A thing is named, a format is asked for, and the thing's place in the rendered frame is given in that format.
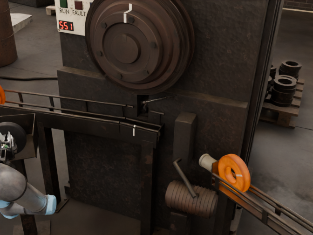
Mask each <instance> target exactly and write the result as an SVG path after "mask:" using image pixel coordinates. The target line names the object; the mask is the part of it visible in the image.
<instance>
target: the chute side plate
mask: <svg viewBox="0 0 313 235"><path fill-rule="evenodd" d="M31 113H35V115H36V121H37V122H41V123H43V124H44V127H47V128H53V129H58V130H64V131H72V132H77V133H83V134H89V135H95V136H100V137H106V138H114V139H120V140H123V141H127V142H131V143H135V144H139V145H142V140H145V141H149V142H153V148H155V149H156V148H157V133H155V132H150V131H146V130H142V129H137V128H134V127H130V126H125V125H122V124H120V125H119V124H114V123H108V122H102V121H95V120H89V119H83V118H76V117H68V116H62V115H55V114H49V113H42V112H36V111H28V110H21V109H15V108H8V107H2V106H0V116H8V115H19V114H31ZM133 129H135V135H134V136H133Z"/></svg>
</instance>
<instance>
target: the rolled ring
mask: <svg viewBox="0 0 313 235"><path fill-rule="evenodd" d="M5 100H6V96H5V92H4V90H3V88H2V87H1V85H0V104H4V103H5Z"/></svg>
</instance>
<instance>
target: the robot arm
mask: <svg viewBox="0 0 313 235"><path fill-rule="evenodd" d="M6 138H7V141H6ZM15 154H17V145H16V143H15V141H14V139H13V137H12V135H10V132H8V134H4V135H2V134H1V133H0V212H1V213H2V214H3V215H4V217H6V218H8V219H12V218H14V217H17V216H18V215H19V214H44V215H47V214H53V213H54V212H55V210H56V197H55V196H54V195H49V194H48V195H44V194H42V193H41V192H40V191H38V190H37V189H36V188H34V187H33V186H32V185H30V184H29V183H28V182H27V179H26V178H25V176H24V175H23V174H21V173H20V172H18V171H17V170H16V169H15V165H14V164H12V163H11V162H10V161H11V160H13V159H14V158H15Z"/></svg>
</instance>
